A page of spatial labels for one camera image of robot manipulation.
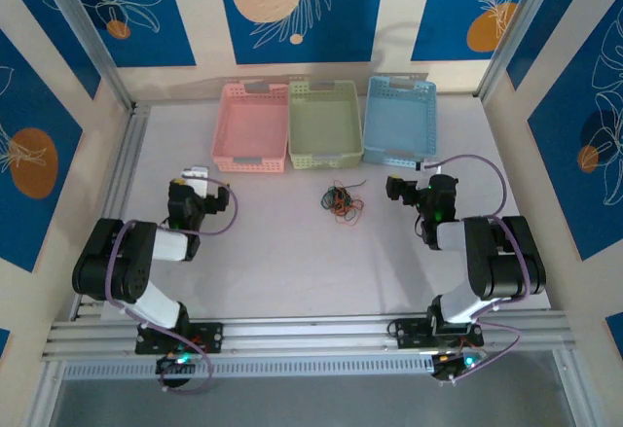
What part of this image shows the aluminium frame leg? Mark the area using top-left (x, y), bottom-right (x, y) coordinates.
top-left (21, 358), bottom-right (67, 427)
top-left (552, 348), bottom-right (600, 427)

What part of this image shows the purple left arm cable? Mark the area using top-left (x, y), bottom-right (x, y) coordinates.
top-left (104, 177), bottom-right (238, 395)

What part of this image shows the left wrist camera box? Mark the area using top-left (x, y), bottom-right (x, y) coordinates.
top-left (180, 165), bottom-right (211, 190)

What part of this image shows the green plastic basket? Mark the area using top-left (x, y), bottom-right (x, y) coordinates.
top-left (286, 79), bottom-right (365, 171)

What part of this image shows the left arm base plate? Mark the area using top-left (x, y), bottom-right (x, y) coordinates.
top-left (134, 320), bottom-right (225, 355)

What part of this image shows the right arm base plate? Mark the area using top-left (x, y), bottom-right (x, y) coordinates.
top-left (392, 317), bottom-right (486, 350)

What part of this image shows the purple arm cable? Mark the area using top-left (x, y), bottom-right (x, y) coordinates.
top-left (104, 177), bottom-right (238, 395)
top-left (419, 154), bottom-right (531, 384)

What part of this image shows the aluminium frame side rail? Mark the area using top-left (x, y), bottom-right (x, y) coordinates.
top-left (70, 100), bottom-right (150, 321)

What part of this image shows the grey slotted cable duct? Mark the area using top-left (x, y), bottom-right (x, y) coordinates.
top-left (60, 354), bottom-right (439, 380)

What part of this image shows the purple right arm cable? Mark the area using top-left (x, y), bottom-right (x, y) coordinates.
top-left (419, 154), bottom-right (531, 384)

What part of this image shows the aluminium frame post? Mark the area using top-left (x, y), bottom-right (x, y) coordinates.
top-left (474, 0), bottom-right (598, 102)
top-left (36, 0), bottom-right (136, 110)

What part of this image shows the blue plastic basket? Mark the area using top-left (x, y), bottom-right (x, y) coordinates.
top-left (361, 74), bottom-right (439, 168)

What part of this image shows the aluminium frame cross rail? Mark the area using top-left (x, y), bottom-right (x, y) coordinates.
top-left (41, 312), bottom-right (578, 363)

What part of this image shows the pink plastic basket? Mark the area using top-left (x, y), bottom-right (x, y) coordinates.
top-left (211, 81), bottom-right (291, 174)

